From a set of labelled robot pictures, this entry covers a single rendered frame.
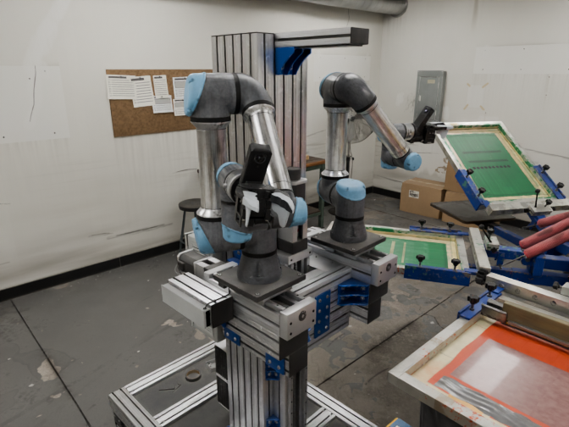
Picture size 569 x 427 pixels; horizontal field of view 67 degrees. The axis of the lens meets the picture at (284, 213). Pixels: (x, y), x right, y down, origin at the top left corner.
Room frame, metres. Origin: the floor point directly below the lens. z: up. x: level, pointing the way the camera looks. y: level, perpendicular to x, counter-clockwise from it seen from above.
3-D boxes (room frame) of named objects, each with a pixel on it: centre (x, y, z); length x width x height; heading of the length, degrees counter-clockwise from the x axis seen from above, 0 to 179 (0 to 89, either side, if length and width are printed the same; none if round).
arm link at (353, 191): (1.68, -0.26, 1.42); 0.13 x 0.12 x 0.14; 21
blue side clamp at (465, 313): (1.59, -0.81, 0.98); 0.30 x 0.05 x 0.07; 132
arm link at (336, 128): (1.80, -0.22, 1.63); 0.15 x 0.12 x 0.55; 21
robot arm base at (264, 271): (1.32, 0.08, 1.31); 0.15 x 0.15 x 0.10
